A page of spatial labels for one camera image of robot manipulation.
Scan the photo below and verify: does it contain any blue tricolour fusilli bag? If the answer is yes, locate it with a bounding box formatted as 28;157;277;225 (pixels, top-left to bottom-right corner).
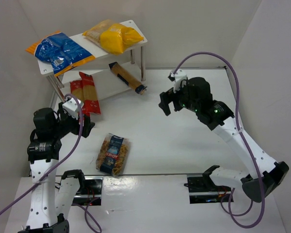
96;133;130;177

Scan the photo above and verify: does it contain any red spaghetti pack right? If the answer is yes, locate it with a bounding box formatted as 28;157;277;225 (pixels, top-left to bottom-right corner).
79;72;101;116

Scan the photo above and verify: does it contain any blue-capped spaghetti pack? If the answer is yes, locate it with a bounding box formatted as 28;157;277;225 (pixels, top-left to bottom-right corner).
109;62;147;95

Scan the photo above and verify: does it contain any white two-tier shelf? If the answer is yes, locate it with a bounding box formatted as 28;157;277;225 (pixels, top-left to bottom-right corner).
38;20;147;100

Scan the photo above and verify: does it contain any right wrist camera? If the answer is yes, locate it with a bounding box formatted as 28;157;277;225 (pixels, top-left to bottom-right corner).
168;69;188;93

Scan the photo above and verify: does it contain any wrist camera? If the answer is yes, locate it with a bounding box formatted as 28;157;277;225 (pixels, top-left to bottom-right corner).
168;69;188;93
62;98;80;119

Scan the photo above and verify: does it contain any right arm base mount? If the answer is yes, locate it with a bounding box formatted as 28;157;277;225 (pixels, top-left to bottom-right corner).
184;165;231;204

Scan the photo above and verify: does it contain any blue orange pasta bag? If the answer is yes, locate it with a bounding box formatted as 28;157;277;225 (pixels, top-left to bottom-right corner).
26;31;95;76

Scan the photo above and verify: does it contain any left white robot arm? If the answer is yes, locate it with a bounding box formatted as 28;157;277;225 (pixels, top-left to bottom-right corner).
22;106;94;233

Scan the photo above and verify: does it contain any red spaghetti pack left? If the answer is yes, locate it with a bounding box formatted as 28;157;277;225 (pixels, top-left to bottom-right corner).
70;80;90;117

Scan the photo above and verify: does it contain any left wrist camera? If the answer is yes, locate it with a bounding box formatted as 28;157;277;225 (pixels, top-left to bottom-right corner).
62;98;80;119

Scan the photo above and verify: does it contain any yellow macaroni bag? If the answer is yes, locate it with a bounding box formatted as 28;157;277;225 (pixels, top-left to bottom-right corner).
82;19;144;55

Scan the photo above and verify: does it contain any red spaghetti pack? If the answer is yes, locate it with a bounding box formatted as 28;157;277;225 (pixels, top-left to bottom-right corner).
70;80;90;117
79;72;101;116

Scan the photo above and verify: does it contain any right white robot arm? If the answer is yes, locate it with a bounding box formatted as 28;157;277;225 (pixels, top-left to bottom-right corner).
159;76;289;203

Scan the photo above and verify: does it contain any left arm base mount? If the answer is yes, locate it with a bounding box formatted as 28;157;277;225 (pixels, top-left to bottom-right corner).
55;175;103;207

